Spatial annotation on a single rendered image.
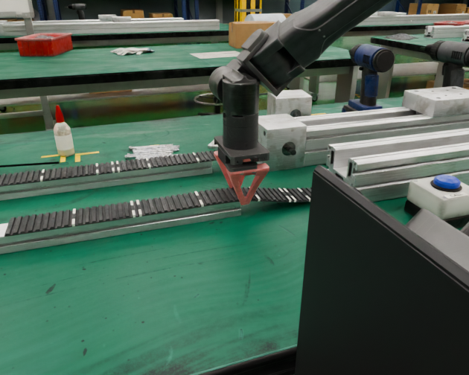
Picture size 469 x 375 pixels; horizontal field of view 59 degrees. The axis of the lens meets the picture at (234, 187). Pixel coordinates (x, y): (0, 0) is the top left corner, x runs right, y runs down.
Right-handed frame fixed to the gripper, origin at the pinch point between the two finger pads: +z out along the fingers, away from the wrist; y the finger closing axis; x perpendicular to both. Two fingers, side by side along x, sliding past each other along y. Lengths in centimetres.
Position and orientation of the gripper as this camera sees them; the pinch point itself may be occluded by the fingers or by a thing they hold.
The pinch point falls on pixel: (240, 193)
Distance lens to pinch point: 71.7
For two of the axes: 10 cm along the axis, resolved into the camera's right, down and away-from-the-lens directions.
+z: 0.0, 9.0, 4.4
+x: -9.5, 1.4, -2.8
